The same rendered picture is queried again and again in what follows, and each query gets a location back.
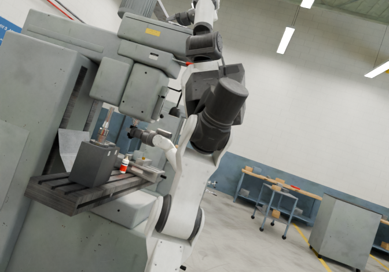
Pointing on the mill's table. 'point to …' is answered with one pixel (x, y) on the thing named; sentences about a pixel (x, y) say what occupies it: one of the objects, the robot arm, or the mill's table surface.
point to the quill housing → (142, 92)
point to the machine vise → (149, 171)
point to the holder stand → (94, 163)
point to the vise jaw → (143, 162)
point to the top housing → (155, 35)
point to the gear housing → (150, 57)
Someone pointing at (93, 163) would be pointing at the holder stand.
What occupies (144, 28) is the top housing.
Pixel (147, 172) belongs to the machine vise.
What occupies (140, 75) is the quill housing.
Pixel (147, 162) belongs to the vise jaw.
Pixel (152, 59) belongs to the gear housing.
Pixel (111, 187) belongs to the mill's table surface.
